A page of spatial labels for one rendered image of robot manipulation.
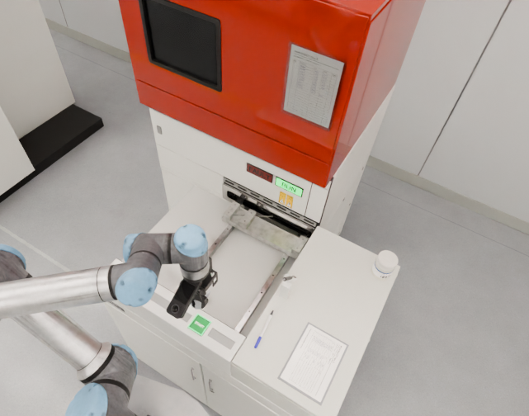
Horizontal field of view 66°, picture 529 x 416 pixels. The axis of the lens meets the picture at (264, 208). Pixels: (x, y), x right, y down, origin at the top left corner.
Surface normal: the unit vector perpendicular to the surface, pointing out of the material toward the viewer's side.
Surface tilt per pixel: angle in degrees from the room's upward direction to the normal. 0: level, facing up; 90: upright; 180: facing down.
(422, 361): 0
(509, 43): 90
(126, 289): 62
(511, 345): 0
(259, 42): 90
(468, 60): 90
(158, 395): 0
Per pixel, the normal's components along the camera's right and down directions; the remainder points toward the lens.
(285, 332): 0.07, -0.62
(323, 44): -0.51, 0.66
